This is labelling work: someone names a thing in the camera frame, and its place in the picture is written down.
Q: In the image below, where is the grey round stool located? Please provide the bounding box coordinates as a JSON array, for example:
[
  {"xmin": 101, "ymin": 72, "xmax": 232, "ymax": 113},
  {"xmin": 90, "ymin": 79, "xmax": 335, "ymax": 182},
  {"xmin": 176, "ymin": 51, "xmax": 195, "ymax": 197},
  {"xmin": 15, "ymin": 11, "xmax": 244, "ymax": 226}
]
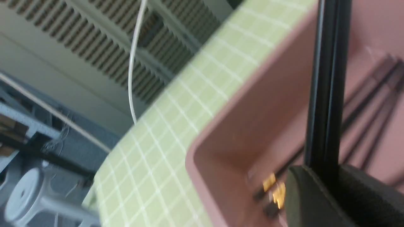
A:
[{"xmin": 4, "ymin": 168, "xmax": 101, "ymax": 227}]

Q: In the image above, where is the pink rectangular plastic bin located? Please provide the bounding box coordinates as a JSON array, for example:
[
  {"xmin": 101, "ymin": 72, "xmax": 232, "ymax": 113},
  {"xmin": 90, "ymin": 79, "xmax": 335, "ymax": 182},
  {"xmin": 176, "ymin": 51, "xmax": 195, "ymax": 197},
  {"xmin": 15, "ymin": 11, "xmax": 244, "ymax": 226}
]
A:
[{"xmin": 186, "ymin": 0, "xmax": 403, "ymax": 227}]

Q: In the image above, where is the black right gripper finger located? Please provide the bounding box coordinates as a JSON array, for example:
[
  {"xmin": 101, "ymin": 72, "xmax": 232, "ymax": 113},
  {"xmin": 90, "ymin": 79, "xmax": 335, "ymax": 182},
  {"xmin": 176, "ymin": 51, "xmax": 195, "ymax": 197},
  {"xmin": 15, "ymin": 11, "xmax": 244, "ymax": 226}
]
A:
[{"xmin": 285, "ymin": 165, "xmax": 404, "ymax": 227}]

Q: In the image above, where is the green checkered tablecloth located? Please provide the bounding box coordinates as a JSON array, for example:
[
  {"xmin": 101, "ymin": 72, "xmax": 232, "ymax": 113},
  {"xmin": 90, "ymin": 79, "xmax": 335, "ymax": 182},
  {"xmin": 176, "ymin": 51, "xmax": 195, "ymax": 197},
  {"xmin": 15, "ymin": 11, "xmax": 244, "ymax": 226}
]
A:
[{"xmin": 85, "ymin": 0, "xmax": 317, "ymax": 227}]

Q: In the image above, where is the black chopstick gold band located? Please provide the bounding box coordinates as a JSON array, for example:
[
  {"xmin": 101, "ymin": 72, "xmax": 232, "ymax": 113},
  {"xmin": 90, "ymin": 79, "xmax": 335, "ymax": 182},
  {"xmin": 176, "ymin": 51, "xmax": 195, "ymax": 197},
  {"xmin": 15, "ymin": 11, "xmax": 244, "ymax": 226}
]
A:
[
  {"xmin": 324, "ymin": 0, "xmax": 352, "ymax": 177},
  {"xmin": 304, "ymin": 0, "xmax": 338, "ymax": 174}
]

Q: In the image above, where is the slatted radiator grille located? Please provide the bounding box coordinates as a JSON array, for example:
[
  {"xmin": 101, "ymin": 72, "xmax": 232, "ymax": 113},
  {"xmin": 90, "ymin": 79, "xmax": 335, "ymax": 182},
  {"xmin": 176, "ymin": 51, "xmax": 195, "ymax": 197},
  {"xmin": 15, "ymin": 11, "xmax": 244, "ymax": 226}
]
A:
[{"xmin": 1, "ymin": 0, "xmax": 221, "ymax": 104}]

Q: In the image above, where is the white cable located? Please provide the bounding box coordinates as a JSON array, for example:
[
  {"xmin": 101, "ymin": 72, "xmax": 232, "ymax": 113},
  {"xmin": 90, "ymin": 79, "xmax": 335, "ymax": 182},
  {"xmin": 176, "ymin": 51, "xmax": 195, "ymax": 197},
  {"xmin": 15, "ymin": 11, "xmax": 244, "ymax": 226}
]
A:
[{"xmin": 128, "ymin": 0, "xmax": 148, "ymax": 125}]

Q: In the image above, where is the black chopstick in bin leftmost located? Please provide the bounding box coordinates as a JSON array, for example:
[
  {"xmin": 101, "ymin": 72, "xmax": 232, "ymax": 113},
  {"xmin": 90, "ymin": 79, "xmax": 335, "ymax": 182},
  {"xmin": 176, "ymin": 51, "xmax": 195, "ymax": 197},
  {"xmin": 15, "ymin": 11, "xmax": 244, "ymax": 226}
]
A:
[{"xmin": 252, "ymin": 56, "xmax": 403, "ymax": 201}]

